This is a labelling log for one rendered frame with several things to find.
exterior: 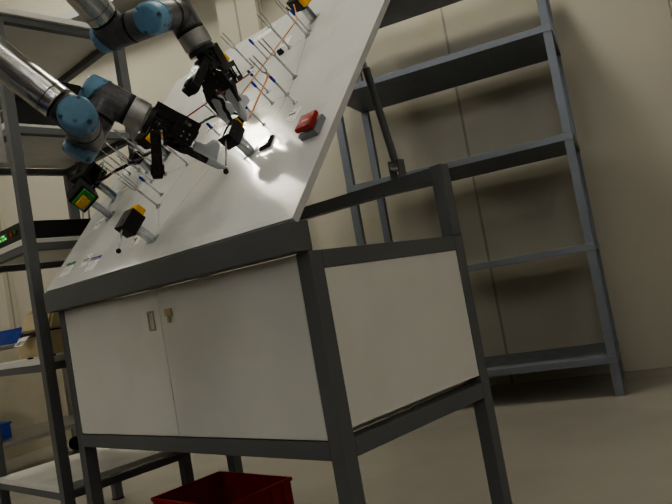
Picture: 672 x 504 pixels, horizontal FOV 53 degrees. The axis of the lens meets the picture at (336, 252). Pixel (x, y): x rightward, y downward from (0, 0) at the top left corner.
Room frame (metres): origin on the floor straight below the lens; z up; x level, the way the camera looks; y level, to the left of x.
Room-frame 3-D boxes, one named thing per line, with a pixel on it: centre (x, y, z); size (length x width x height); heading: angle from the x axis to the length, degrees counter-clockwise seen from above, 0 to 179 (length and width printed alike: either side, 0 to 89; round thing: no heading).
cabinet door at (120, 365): (1.98, 0.69, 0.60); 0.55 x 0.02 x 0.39; 48
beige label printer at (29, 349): (2.44, 1.00, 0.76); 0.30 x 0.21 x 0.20; 141
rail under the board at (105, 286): (1.78, 0.50, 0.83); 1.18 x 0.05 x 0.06; 48
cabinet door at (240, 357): (1.60, 0.28, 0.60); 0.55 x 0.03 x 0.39; 48
